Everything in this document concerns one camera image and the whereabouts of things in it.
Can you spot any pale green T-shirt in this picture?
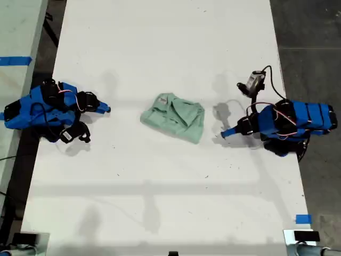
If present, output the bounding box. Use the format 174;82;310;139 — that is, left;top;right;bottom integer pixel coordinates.
140;92;206;145

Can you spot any small black box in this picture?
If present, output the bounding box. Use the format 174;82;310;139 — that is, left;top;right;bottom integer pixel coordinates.
12;233;38;245
294;230;320;242

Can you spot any black camera stalk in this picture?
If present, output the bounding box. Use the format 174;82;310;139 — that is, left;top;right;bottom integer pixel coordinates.
236;82;261;106
74;123;92;142

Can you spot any pale grey side table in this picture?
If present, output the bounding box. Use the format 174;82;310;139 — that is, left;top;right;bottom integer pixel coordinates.
0;0;49;211

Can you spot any long blue tape strip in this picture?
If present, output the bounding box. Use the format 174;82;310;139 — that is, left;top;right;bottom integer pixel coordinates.
0;56;33;66

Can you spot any black stand leg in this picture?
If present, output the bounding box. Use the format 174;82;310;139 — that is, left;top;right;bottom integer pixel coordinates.
42;12;61;49

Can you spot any silver metal box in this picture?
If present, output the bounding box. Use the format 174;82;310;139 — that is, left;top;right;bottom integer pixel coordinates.
283;229;318;246

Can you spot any blue tape square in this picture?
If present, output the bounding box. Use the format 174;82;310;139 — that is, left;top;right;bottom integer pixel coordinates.
295;214;312;225

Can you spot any black base cable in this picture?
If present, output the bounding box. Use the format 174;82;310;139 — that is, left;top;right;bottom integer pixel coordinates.
297;138;311;163

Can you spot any black camera box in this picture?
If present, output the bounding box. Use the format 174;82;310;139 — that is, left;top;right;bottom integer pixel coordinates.
246;70;266;93
60;129;75;144

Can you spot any grey tube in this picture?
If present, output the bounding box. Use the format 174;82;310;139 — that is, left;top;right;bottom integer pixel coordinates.
286;243;341;256
0;246;38;256

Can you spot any black camera cable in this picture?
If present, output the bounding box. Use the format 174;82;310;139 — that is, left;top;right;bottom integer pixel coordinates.
30;102;54;126
260;65;288;101

